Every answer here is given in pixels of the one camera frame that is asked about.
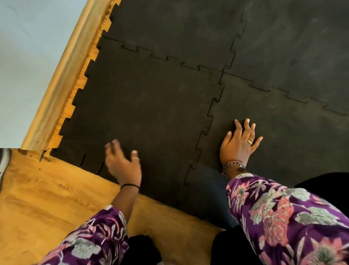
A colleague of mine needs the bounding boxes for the grey object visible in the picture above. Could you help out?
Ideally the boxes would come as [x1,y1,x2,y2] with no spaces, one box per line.
[0,148,11,181]

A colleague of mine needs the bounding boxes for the black interlocking floor mat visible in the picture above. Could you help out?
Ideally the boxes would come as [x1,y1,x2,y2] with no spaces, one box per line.
[176,72,349,230]
[101,0,253,72]
[50,36,225,211]
[223,0,349,116]

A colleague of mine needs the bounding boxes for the person's right hand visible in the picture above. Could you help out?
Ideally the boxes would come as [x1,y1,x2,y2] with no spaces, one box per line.
[219,119,264,167]

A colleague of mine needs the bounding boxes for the person's left hand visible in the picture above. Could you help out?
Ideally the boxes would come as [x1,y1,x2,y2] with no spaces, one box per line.
[105,139,143,188]

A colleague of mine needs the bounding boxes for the black trousers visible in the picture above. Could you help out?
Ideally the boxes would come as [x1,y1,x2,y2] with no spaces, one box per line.
[120,171,349,265]

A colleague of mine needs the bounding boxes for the person's left forearm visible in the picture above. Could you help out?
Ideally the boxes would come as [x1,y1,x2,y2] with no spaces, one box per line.
[111,185,140,225]

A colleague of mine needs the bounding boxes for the wooden baseboard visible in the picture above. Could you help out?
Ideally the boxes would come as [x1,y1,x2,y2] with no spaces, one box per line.
[21,0,116,151]

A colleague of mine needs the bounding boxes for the purple floral top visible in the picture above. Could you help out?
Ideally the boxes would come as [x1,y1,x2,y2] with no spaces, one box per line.
[38,173,349,265]

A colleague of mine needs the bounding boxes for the person's right forearm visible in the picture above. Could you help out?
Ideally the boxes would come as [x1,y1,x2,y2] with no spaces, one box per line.
[225,166,248,180]

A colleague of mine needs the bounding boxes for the silver wristwatch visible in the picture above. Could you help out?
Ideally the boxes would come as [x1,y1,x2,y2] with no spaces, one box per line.
[221,160,246,176]

